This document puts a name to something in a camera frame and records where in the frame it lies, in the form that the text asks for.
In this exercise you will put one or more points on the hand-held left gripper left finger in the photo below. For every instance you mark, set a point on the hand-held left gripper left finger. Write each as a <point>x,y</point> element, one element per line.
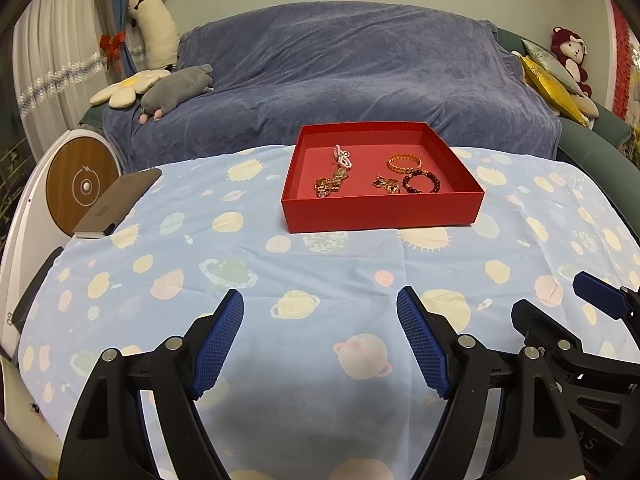
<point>220,340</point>

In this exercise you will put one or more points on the green sofa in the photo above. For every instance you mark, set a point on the green sofa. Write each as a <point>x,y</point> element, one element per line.
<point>600,135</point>

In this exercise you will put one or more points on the white curtain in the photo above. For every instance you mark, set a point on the white curtain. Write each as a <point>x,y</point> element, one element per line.
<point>55,50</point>

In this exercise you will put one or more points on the red jewelry box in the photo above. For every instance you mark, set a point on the red jewelry box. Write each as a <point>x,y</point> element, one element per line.
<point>380,210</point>

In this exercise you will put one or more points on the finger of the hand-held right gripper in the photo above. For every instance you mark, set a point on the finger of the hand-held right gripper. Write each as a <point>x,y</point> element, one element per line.
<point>540,320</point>
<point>595,287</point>

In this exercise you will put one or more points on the white plush toy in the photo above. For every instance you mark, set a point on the white plush toy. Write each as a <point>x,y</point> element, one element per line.
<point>157,30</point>

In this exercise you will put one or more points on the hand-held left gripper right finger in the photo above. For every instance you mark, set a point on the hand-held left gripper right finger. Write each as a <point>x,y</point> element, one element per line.
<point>425,345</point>

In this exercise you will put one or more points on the blue sofa blanket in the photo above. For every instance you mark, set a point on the blue sofa blanket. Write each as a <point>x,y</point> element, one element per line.
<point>350,70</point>

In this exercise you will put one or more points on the red monkey plush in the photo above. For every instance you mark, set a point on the red monkey plush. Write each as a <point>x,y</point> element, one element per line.
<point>570,50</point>

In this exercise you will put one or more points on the flower shaped cushion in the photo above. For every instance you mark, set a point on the flower shaped cushion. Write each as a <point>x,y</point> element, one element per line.
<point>125,90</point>

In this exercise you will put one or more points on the silver green cushion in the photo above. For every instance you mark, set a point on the silver green cushion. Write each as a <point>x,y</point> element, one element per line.
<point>545,52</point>

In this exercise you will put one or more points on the red wall hanging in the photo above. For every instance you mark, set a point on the red wall hanging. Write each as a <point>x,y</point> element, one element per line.
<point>622,60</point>

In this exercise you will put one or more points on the red bow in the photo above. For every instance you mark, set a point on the red bow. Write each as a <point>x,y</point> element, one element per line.
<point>111,42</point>

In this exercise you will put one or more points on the gold bangle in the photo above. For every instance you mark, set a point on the gold bangle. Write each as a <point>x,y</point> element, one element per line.
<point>400,169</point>

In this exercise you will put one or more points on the planet print blue tablecloth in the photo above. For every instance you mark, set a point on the planet print blue tablecloth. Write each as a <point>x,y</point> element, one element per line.
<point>300,260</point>

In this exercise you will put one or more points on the grey smartphone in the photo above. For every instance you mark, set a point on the grey smartphone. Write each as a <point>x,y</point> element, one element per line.
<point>117,200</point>

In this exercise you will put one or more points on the yellow cushion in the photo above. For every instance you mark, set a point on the yellow cushion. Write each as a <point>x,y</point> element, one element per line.
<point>550,85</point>

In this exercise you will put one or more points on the grey plush toy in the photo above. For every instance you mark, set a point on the grey plush toy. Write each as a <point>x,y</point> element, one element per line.
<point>180,87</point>

